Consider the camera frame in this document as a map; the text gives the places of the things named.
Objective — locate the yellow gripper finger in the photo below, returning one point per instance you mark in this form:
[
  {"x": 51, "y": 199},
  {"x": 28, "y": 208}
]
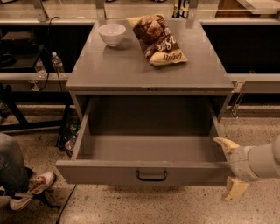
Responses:
[
  {"x": 235, "y": 188},
  {"x": 227, "y": 145}
]

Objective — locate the white ceramic bowl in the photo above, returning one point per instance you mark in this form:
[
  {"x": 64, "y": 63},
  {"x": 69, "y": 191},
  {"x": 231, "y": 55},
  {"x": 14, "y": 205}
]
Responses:
[{"x": 112, "y": 34}]

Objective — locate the grey metal drawer cabinet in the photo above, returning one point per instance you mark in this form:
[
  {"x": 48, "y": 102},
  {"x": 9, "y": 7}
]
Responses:
[{"x": 124, "y": 69}]

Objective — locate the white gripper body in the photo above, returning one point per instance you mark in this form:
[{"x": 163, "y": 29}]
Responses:
[{"x": 240, "y": 163}]

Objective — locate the grey top drawer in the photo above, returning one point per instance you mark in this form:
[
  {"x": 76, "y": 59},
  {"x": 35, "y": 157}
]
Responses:
[{"x": 147, "y": 141}]

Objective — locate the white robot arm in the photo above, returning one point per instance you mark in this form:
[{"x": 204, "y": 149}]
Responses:
[{"x": 264, "y": 160}]

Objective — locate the clear plastic water bottle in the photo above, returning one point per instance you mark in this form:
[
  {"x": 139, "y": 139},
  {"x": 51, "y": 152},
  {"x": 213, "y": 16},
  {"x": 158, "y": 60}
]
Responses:
[{"x": 57, "y": 63}]

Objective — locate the blue jeans leg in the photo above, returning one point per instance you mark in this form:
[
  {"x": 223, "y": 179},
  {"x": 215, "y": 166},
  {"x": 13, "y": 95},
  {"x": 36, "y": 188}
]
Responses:
[{"x": 13, "y": 176}]

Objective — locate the black metal stand frame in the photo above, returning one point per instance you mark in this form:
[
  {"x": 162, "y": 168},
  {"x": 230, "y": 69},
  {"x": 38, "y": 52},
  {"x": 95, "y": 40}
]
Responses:
[{"x": 11, "y": 99}]

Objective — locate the brown chip bag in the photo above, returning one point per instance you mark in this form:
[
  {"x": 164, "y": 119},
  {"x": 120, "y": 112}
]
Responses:
[{"x": 158, "y": 44}]

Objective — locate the bin with trash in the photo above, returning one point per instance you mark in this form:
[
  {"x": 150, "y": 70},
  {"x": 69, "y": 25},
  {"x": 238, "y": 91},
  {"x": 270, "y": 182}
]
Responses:
[{"x": 68, "y": 137}]

